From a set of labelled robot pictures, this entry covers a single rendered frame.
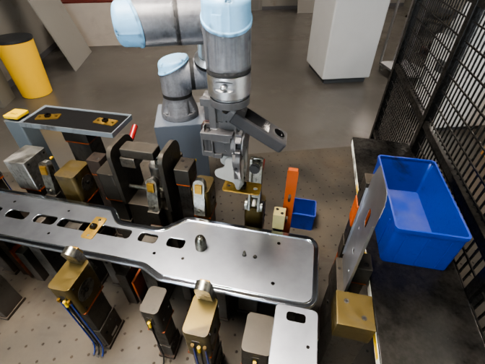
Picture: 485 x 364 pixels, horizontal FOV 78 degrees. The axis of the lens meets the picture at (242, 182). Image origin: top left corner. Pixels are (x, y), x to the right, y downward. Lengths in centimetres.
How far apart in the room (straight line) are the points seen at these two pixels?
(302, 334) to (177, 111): 88
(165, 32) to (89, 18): 602
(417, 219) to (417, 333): 36
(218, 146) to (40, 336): 91
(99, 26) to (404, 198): 610
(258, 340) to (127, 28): 68
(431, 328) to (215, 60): 70
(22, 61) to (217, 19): 426
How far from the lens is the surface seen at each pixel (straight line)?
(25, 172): 122
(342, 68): 457
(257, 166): 78
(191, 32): 58
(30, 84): 476
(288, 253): 86
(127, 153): 96
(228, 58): 49
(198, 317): 72
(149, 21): 58
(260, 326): 78
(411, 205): 107
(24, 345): 126
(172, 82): 119
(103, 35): 661
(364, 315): 75
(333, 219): 140
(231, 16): 47
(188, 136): 124
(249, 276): 82
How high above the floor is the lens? 169
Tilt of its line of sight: 41 degrees down
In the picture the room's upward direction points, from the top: straight up
